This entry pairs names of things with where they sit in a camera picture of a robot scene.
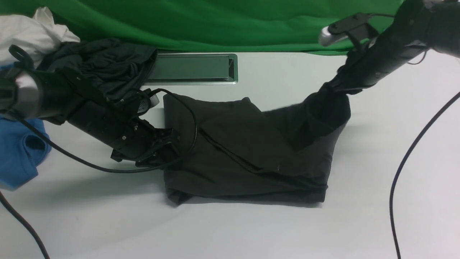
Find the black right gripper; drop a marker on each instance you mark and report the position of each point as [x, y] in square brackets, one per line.
[391, 50]

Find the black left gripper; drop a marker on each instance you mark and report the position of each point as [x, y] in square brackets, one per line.
[130, 139]

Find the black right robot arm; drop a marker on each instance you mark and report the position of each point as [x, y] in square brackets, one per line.
[418, 26]

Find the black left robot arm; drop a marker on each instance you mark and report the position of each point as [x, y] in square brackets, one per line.
[67, 96]

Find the green backdrop cloth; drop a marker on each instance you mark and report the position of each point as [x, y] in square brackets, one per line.
[207, 25]

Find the dark teal crumpled garment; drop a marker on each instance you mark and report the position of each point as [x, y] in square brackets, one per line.
[111, 65]

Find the blue crumpled garment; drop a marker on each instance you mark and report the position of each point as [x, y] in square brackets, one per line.
[21, 150]

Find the white crumpled garment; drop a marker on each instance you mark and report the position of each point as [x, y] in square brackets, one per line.
[38, 35]

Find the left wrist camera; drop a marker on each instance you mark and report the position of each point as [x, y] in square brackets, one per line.
[139, 103]

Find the metal table cable hatch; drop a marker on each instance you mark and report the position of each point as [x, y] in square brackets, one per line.
[194, 69]

